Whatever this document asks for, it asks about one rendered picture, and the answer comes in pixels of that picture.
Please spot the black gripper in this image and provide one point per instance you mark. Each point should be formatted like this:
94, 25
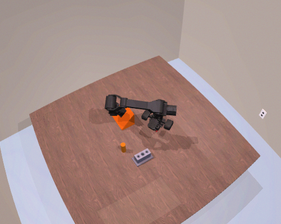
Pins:
168, 123

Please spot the orange cylinder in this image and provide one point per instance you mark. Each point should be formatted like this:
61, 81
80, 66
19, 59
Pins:
123, 147

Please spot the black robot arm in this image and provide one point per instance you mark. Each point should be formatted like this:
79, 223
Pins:
157, 107

